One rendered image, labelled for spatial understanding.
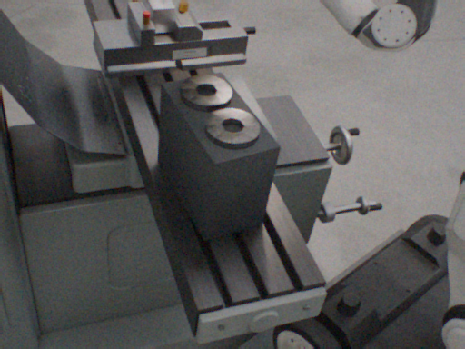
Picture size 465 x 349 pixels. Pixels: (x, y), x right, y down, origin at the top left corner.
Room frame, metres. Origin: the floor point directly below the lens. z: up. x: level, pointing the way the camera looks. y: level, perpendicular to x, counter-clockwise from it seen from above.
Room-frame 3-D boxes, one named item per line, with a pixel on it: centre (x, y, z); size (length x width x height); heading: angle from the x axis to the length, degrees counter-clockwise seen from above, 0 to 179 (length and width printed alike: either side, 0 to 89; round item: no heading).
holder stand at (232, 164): (0.79, 0.04, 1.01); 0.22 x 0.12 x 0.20; 33
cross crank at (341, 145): (1.35, -0.28, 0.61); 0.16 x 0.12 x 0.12; 115
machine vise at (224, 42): (1.23, 0.19, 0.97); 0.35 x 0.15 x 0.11; 116
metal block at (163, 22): (1.22, 0.22, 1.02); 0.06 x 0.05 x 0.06; 26
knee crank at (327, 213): (1.24, -0.36, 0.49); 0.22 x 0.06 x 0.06; 115
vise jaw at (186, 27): (1.25, 0.17, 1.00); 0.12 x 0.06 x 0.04; 26
